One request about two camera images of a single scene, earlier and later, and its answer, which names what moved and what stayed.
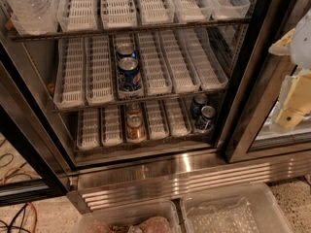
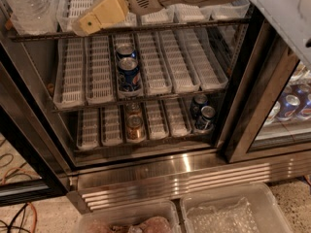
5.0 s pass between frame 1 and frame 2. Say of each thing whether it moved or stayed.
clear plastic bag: stayed
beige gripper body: moved
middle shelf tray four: stayed
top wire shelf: stayed
